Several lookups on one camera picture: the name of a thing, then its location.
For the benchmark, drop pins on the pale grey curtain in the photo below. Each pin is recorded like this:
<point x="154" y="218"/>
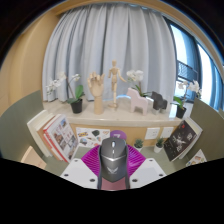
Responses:
<point x="106" y="40"/>

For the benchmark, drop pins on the small succulent in white pot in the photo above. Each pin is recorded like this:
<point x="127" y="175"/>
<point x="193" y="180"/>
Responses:
<point x="138" y="146"/>
<point x="159" y="148"/>

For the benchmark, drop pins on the wooden hand model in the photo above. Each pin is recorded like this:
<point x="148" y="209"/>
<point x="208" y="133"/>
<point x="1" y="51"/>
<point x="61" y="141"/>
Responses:
<point x="97" y="90"/>

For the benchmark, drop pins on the wooden artist mannequin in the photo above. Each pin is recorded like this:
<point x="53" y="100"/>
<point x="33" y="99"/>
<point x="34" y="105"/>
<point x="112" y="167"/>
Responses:
<point x="114" y="78"/>

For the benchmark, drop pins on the beige card with red print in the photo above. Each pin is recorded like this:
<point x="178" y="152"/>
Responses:
<point x="32" y="158"/>

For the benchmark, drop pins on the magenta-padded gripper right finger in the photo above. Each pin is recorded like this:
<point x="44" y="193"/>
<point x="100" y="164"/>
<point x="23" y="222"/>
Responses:
<point x="150" y="171"/>

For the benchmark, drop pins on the black horse figurine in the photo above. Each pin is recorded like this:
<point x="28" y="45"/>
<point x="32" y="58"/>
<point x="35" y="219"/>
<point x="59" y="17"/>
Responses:
<point x="159" y="101"/>

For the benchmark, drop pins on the tan book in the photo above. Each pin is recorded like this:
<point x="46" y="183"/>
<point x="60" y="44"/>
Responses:
<point x="42" y="133"/>

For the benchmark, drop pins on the dark-framed window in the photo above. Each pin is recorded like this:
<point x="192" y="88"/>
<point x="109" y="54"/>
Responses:
<point x="203" y="66"/>

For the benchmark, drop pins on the wooden shelf ledge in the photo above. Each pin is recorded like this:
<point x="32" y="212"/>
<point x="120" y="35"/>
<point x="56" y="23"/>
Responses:
<point x="120" y="120"/>

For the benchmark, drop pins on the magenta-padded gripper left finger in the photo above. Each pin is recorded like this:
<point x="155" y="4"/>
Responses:
<point x="75" y="171"/>

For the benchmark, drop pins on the white orchid in black pot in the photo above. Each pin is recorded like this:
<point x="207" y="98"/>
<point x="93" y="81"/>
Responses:
<point x="181" y="111"/>
<point x="76" y="106"/>
<point x="135" y="75"/>

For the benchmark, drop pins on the black book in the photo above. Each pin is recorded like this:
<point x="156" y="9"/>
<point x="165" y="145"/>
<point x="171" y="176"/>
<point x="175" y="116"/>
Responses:
<point x="180" y="141"/>

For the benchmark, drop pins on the dark grey computer mouse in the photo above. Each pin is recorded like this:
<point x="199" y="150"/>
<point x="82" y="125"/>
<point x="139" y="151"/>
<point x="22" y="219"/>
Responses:
<point x="113" y="160"/>

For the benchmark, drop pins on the pink horse figurine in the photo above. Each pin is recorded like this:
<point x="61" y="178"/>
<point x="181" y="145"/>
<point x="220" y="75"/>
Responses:
<point x="137" y="101"/>

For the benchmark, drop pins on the purple round number sign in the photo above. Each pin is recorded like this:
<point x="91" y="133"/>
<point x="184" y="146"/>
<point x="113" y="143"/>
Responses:
<point x="117" y="134"/>

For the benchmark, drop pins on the white sticker sheet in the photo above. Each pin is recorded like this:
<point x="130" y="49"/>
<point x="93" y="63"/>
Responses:
<point x="90" y="137"/>

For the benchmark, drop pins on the red-edged picture magazine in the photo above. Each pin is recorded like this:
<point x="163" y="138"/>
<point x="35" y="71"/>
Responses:
<point x="63" y="138"/>

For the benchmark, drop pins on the white wall socket plate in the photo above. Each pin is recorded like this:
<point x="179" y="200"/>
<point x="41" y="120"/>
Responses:
<point x="152" y="133"/>
<point x="167" y="132"/>

